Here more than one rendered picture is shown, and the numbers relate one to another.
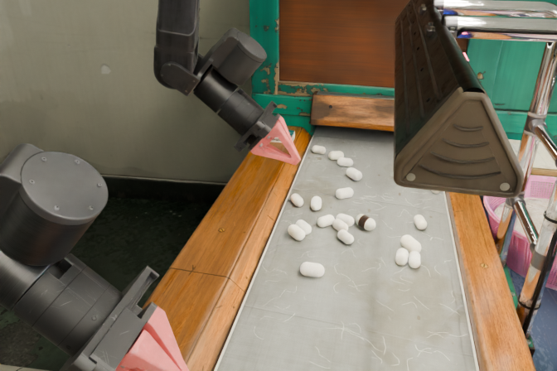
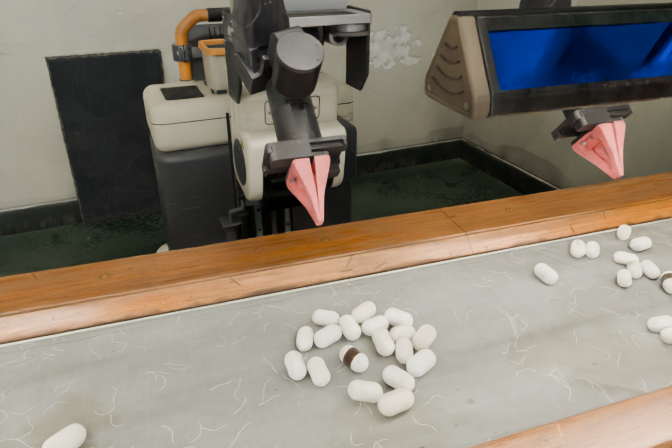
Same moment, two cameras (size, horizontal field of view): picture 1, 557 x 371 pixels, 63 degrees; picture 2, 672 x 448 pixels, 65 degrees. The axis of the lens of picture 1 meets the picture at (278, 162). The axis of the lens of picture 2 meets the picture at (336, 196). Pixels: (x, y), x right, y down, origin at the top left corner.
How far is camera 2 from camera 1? 0.42 m
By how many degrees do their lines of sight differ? 53
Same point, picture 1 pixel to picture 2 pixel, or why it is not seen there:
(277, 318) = (471, 280)
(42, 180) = (289, 43)
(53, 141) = (542, 144)
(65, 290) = (290, 117)
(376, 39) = not seen: outside the picture
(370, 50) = not seen: outside the picture
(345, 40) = not seen: outside the picture
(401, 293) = (610, 343)
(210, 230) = (500, 205)
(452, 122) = (445, 41)
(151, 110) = (650, 142)
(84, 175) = (313, 51)
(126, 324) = (301, 148)
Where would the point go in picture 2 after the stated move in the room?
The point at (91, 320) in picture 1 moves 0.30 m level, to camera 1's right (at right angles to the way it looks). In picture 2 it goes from (291, 138) to (462, 247)
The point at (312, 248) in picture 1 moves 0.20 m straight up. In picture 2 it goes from (577, 268) to (608, 134)
